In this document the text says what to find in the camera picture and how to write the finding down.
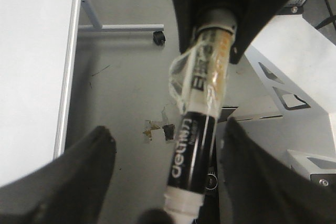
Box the black caster wheel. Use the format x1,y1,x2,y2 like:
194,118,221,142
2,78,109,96
153,31,166,46

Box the grey whiteboard stand base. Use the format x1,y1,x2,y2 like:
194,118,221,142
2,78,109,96
78,0,165,33

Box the torn tape scraps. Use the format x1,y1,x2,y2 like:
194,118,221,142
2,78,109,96
142,105,176,144

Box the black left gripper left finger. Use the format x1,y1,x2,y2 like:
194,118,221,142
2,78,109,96
1,126,116,223

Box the black cable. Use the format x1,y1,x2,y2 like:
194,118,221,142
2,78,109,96
314,0,336,30

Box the black white whiteboard marker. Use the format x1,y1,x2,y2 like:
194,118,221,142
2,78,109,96
163,8,238,217

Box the white metal bracket frame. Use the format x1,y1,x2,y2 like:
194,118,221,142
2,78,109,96
231,15,335,187

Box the white whiteboard with aluminium frame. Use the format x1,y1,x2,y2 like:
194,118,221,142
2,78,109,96
0,0,85,159

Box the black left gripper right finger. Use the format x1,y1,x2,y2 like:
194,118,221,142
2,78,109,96
220,118,335,223

